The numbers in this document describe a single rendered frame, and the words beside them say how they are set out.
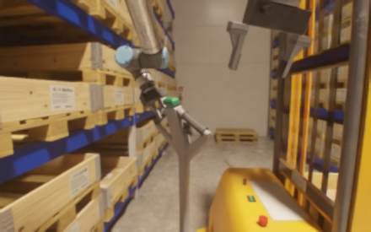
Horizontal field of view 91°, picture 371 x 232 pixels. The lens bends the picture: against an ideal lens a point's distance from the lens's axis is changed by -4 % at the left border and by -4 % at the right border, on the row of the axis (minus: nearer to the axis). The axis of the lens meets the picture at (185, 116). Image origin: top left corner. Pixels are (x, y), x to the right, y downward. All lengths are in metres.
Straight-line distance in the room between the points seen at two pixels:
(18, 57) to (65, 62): 0.45
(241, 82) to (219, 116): 1.33
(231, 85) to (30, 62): 5.57
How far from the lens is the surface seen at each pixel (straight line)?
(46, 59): 2.03
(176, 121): 0.85
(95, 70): 1.76
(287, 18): 0.49
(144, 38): 0.80
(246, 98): 6.69
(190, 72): 6.58
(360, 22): 0.87
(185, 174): 0.96
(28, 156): 1.29
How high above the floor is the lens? 1.45
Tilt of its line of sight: 7 degrees down
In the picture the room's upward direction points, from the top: straight up
